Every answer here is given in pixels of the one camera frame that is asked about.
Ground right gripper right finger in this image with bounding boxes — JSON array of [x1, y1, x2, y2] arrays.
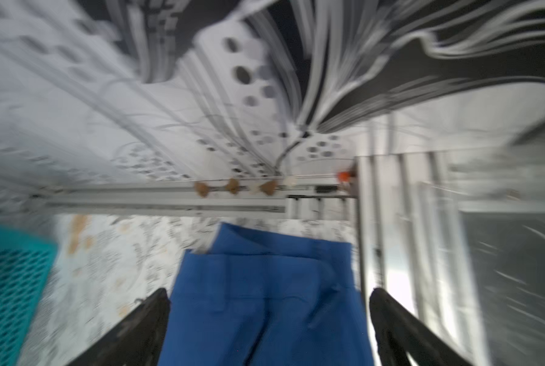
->
[[369, 288, 471, 366]]

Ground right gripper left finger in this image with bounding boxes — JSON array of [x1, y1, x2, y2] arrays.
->
[[70, 288, 170, 366]]

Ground blue long pants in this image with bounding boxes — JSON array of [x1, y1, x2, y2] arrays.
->
[[159, 224, 374, 365]]

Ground teal plastic basket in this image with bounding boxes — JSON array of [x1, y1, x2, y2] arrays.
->
[[0, 224, 58, 365]]

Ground aluminium front rail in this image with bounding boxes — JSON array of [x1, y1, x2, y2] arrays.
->
[[356, 152, 491, 365]]

